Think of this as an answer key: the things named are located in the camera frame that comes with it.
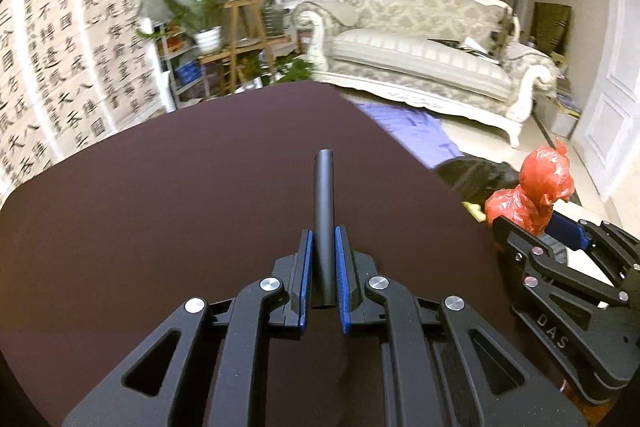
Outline metal shelf with blue crate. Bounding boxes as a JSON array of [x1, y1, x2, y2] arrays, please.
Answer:
[[156, 24, 206, 105]]

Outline red plastic bag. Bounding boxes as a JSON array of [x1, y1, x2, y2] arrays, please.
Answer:
[[485, 140, 575, 236]]

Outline white potted plant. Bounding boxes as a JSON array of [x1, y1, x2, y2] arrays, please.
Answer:
[[137, 0, 222, 55]]

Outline black bag lined trash bin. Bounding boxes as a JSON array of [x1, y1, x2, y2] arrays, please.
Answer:
[[434, 155, 518, 207]]

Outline storage box with books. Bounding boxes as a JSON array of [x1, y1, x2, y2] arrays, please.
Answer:
[[534, 94, 580, 138]]

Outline white panel door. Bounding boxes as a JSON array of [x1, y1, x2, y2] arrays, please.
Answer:
[[573, 0, 639, 202]]

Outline dark maroon tablecloth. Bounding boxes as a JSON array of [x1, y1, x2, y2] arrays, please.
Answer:
[[0, 80, 532, 427]]

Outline purple cloth on floor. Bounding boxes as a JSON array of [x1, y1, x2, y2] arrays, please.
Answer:
[[356, 103, 462, 169]]

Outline ornate white sofa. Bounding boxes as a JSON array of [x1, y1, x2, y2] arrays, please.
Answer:
[[292, 0, 559, 146]]

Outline wooden plant stand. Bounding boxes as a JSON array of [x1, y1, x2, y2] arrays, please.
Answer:
[[198, 0, 292, 96]]

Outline small floor plant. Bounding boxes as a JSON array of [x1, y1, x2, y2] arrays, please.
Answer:
[[276, 54, 314, 83]]

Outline papers on sofa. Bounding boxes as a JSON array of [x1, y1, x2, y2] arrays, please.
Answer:
[[433, 37, 492, 58]]

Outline dark framed picture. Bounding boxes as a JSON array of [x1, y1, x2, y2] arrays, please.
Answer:
[[529, 2, 572, 55]]

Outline calligraphy wall scroll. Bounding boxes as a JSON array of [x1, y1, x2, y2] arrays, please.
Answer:
[[1, 0, 170, 197]]

